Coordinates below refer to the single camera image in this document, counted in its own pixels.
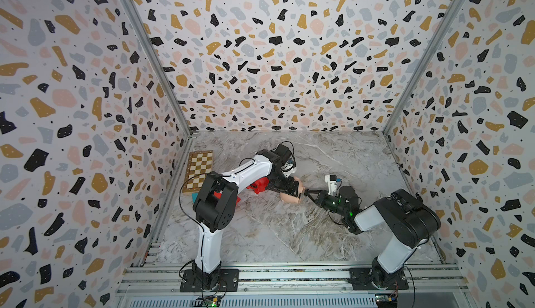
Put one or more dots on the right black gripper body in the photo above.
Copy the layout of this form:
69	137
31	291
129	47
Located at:
333	205

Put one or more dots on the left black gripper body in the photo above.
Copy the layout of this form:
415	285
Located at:
283	184

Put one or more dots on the pink piggy bank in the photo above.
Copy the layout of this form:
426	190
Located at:
294	193

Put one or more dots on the red piggy bank back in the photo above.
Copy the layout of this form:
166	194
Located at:
260	185

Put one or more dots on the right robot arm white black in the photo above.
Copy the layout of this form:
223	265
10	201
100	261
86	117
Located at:
411	222

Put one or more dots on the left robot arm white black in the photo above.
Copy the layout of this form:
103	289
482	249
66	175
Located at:
215	204

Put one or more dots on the wooden chessboard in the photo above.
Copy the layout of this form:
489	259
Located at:
199	164

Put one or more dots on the right circuit board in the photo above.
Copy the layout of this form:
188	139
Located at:
386	301

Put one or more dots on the circuit board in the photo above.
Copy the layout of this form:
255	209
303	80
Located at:
207	302
386	301

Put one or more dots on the left circuit board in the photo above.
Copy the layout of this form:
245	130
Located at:
207	302

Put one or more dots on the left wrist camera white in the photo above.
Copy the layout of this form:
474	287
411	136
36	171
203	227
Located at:
289	167

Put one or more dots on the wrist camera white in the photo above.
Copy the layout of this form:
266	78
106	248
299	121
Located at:
289	167
333	184

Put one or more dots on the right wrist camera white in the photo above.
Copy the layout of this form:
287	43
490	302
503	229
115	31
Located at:
333	184

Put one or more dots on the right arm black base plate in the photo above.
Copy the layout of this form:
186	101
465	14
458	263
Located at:
368	279

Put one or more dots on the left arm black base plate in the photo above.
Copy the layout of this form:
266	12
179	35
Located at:
223	280

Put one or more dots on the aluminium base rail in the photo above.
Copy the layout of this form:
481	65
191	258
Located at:
314	284

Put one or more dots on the left aluminium corner post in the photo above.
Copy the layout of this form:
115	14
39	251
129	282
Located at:
144	40

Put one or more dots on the aluminium corner post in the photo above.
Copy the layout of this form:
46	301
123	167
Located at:
421	66
144	40

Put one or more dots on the right aluminium corner post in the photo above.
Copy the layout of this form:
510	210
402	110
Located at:
421	66

